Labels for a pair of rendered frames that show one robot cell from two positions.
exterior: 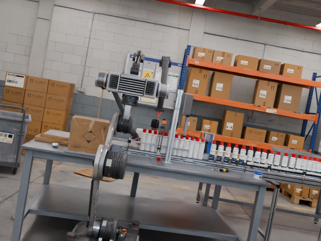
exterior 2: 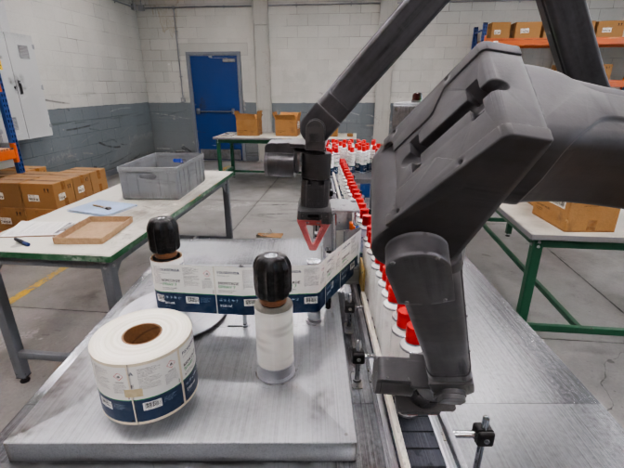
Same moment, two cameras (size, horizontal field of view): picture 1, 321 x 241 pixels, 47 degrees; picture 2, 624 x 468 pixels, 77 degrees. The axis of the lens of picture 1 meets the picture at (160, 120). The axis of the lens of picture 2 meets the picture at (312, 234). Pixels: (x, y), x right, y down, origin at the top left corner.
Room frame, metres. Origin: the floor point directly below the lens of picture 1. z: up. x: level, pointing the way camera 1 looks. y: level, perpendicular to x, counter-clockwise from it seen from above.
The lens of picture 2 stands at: (3.60, 0.79, 1.51)
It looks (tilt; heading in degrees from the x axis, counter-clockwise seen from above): 20 degrees down; 277
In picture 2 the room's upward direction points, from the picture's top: straight up
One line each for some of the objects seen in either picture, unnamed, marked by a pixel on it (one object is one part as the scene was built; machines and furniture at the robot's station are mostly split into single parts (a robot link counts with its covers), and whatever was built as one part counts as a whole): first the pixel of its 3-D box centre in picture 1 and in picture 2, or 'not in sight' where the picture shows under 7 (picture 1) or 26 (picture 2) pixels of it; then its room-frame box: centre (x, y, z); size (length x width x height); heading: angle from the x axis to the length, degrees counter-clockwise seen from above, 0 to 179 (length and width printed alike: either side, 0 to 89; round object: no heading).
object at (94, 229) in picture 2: (228, 155); (96, 228); (4.96, -0.98, 0.82); 0.34 x 0.24 x 0.03; 97
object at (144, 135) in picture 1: (143, 139); (410, 369); (3.49, 0.13, 0.98); 0.05 x 0.05 x 0.20
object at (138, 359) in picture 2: (144, 136); (147, 361); (4.04, 0.14, 0.95); 0.20 x 0.20 x 0.14
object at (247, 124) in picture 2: not in sight; (248, 123); (5.45, -5.58, 0.97); 0.47 x 0.41 x 0.37; 88
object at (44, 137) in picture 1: (54, 139); not in sight; (3.39, 0.92, 0.85); 0.30 x 0.26 x 0.04; 97
